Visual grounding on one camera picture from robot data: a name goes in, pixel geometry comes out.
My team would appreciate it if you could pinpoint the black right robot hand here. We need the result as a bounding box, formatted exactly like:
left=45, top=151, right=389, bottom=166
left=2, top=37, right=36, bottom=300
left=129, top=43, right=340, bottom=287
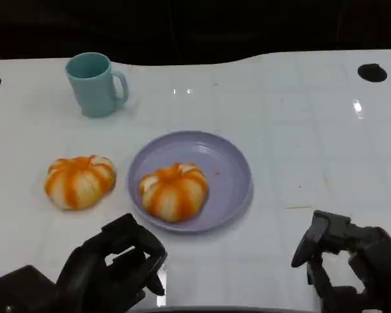
left=291, top=210, right=391, bottom=313

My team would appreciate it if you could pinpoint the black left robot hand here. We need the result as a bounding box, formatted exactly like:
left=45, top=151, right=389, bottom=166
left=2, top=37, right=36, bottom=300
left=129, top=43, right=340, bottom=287
left=51, top=213, right=168, bottom=313

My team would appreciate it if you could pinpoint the orange and white bread roll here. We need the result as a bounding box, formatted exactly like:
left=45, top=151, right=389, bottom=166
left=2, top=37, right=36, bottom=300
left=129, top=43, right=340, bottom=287
left=44, top=155, right=117, bottom=211
left=139, top=162, right=209, bottom=224

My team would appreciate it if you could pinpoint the lilac plate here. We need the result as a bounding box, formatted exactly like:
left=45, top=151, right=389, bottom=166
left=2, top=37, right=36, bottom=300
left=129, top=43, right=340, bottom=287
left=127, top=130, right=254, bottom=236

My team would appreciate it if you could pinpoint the pale green mug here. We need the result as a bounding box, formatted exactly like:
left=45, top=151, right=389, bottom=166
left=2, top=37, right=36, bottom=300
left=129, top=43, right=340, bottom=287
left=64, top=52, right=130, bottom=119

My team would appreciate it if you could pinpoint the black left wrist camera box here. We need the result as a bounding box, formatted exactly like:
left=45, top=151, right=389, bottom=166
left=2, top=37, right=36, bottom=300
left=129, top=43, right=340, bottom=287
left=0, top=265, right=58, bottom=313

